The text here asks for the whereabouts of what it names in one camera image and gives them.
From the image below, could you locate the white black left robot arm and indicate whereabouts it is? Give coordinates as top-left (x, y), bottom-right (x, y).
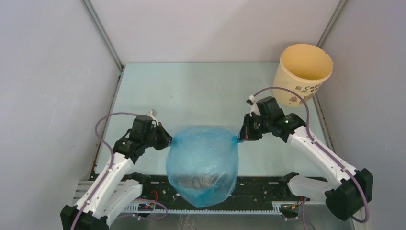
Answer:
top-left (60, 110), bottom-right (172, 230)

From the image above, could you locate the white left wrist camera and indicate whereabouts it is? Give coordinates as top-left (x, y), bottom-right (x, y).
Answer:
top-left (146, 109), bottom-right (159, 126)

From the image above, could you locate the aluminium corner frame left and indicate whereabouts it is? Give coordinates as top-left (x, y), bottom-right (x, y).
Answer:
top-left (80, 0), bottom-right (124, 71)

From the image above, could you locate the blue plastic trash bag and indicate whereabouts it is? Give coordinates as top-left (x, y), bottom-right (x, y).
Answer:
top-left (166, 127), bottom-right (239, 208)

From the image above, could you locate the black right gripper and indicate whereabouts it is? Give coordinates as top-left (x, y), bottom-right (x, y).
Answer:
top-left (236, 113), bottom-right (271, 141)

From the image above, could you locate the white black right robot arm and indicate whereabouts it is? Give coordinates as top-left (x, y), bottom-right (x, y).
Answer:
top-left (238, 95), bottom-right (373, 220)

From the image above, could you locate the yellow printed trash bin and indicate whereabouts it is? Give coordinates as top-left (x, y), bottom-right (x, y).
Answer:
top-left (272, 44), bottom-right (333, 107)

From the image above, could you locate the aluminium corner frame right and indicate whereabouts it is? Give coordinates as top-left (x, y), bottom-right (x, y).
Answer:
top-left (316, 0), bottom-right (348, 48)

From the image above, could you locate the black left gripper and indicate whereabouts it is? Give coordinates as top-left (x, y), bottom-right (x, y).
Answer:
top-left (143, 122), bottom-right (177, 150)

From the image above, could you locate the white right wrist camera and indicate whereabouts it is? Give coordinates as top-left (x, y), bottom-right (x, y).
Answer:
top-left (246, 95), bottom-right (261, 116)

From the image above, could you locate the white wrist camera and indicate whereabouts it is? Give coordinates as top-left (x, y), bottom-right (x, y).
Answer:
top-left (146, 109), bottom-right (159, 126)
top-left (246, 95), bottom-right (261, 116)

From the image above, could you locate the small lit circuit board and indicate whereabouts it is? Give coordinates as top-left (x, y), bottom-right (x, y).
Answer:
top-left (137, 203), bottom-right (155, 211)

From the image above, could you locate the aluminium corner frame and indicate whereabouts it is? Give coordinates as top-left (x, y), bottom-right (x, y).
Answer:
top-left (316, 0), bottom-right (348, 48)
top-left (80, 0), bottom-right (124, 71)

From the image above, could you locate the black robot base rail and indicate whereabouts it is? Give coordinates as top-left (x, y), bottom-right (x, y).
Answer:
top-left (141, 175), bottom-right (301, 213)

